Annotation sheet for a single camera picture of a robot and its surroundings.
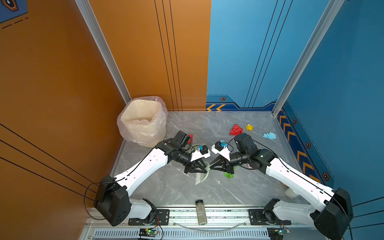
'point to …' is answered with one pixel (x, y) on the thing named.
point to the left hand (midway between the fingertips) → (205, 167)
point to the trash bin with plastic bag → (142, 120)
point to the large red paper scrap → (236, 130)
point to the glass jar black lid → (201, 212)
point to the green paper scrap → (230, 175)
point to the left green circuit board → (148, 232)
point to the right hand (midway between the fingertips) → (211, 165)
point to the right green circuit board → (277, 233)
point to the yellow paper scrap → (249, 127)
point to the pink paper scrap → (249, 166)
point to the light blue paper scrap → (270, 135)
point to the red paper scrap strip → (190, 141)
